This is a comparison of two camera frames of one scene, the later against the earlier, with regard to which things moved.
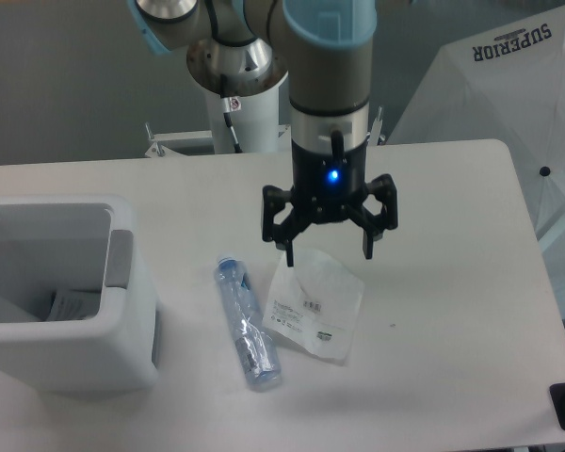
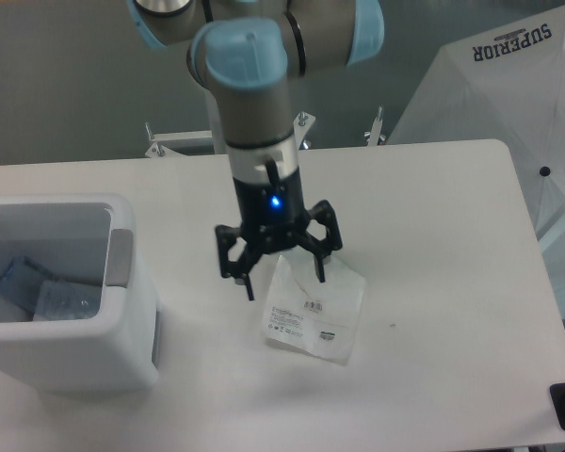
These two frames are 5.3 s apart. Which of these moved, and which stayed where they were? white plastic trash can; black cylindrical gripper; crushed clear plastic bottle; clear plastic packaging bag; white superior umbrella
Moved: crushed clear plastic bottle; black cylindrical gripper
Stayed: white plastic trash can; clear plastic packaging bag; white superior umbrella
